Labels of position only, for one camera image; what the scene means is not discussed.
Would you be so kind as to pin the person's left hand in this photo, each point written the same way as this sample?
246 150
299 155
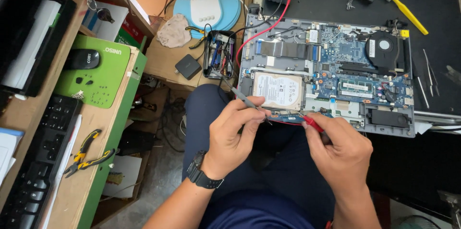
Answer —
230 142

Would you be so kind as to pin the person's right hand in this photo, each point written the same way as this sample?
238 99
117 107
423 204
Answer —
342 157

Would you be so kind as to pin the red multimeter probe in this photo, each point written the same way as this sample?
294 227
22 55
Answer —
313 124

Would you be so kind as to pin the black multimeter probe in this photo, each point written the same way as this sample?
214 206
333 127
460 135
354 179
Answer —
239 95

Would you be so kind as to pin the black wristwatch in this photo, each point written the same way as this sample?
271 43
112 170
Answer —
201 175

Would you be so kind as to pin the small blue circuit board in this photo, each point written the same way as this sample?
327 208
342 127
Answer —
288 116

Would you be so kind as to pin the person's navy trousers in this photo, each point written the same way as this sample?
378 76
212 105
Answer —
281 185

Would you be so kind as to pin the green memory module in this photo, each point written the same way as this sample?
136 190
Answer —
356 88

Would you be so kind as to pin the silver hard drive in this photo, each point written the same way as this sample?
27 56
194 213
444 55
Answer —
279 90

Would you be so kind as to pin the black square power adapter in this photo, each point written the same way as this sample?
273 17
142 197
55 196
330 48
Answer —
188 67

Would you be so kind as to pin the black tray of tools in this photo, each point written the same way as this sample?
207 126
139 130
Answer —
219 56

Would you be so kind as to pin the opened grey laptop base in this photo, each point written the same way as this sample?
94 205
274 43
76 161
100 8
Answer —
288 64

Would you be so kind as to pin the steel tweezers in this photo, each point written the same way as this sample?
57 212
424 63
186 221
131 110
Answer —
423 92
435 79
428 67

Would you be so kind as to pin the low wooden side table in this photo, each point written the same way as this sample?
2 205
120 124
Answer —
162 61

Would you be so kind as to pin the white printed card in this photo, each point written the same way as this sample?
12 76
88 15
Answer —
122 176

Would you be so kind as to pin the black laptop cooling fan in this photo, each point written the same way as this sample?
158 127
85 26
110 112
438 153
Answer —
383 49

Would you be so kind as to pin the yellow black side cutters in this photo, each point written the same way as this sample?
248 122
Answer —
197 31

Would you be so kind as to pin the beige crumpled cloth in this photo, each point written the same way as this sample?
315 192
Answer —
174 31

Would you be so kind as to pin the blue white desk fan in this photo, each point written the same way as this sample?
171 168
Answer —
207 9

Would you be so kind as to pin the green screw mat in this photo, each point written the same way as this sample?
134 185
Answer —
104 77

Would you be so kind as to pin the yellow black pliers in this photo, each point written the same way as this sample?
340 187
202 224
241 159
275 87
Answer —
86 158

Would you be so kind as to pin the row of books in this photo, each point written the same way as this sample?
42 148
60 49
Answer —
126 32

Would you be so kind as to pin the wooden desk with green edge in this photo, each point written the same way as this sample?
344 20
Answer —
90 200

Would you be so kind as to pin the black work mat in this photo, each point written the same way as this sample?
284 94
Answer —
443 23

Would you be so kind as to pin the black computer mouse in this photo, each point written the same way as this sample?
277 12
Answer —
84 59

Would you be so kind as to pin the bunch of keys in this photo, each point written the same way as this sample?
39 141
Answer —
104 13

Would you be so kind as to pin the black keyboard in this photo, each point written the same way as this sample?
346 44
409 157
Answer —
39 164

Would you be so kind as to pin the stack of white papers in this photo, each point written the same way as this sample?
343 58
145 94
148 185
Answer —
7 149

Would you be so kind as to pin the black printer with paper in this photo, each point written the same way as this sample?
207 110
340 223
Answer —
28 41

